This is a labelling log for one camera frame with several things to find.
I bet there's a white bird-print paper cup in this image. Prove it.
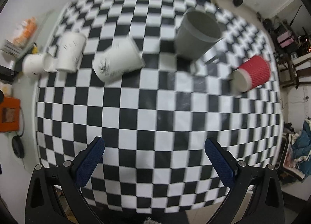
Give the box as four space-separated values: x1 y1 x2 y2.
22 53 54 78

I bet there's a red ribbed paper cup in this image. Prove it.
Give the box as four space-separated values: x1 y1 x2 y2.
232 55 271 93

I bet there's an upright white paper cup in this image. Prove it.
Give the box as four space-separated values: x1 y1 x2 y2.
55 32 86 73

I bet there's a lying white paper cup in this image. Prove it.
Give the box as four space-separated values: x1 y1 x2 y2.
92 37 145 82

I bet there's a black round lid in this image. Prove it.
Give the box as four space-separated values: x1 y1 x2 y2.
12 135 25 159

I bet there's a pile of blue clothes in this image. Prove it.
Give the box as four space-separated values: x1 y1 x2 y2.
290 118 311 178

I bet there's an orange box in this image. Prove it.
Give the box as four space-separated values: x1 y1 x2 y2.
0 97 20 133

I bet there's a side wooden chair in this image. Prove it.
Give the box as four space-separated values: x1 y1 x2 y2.
275 53 310 89

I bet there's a checkered tablecloth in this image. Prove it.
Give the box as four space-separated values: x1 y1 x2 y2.
36 0 281 214

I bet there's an orange snack bag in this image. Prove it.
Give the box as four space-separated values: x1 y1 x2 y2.
12 17 37 48

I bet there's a grey mug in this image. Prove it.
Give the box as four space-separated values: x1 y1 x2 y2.
175 9 222 61

